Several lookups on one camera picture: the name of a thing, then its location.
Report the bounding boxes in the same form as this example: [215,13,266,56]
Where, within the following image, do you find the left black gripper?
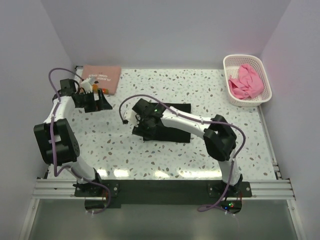
[76,88,112,113]

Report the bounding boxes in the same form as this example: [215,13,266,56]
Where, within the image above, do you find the black t shirt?
[132,98,191,143]

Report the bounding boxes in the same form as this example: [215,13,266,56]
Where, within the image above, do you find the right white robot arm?
[125,99,243,197]

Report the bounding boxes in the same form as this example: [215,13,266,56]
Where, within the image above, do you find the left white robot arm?
[33,79,112,197]

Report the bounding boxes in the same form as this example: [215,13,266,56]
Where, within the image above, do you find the folded pink printed t shirt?
[81,65,122,95]

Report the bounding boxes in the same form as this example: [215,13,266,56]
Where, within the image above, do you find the white plastic laundry basket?
[223,54,272,107]

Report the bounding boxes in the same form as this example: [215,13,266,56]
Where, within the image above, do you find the pink crumpled t shirt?
[228,64,264,100]

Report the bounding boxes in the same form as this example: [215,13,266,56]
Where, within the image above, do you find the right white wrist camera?
[123,110,140,126]

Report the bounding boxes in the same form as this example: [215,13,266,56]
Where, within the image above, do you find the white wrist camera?
[80,77,98,94]
[123,110,140,126]

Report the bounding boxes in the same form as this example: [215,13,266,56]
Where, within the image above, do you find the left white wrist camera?
[80,77,98,94]

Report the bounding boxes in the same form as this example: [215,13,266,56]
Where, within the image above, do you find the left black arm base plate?
[72,180,120,198]

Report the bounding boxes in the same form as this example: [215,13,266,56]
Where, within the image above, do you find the aluminium front rail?
[32,179,296,200]

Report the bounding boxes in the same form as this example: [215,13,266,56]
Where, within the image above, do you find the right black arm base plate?
[207,180,253,198]

